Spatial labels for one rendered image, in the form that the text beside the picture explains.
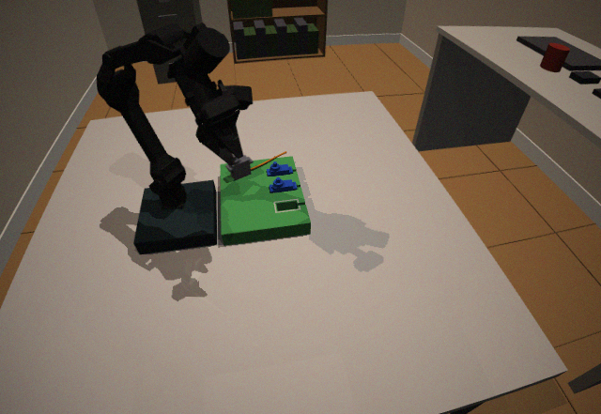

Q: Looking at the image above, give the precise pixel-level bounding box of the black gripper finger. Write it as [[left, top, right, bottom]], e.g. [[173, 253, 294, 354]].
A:
[[202, 136, 235, 165], [207, 110, 243, 159]]

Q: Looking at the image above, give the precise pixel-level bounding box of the green flat board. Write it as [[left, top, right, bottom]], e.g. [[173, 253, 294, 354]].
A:
[[221, 156, 311, 246]]

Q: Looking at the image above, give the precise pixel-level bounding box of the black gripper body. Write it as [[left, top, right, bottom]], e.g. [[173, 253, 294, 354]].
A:
[[182, 78, 240, 143]]

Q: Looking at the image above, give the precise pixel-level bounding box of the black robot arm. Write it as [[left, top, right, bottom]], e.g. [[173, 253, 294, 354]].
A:
[[97, 23, 253, 209]]

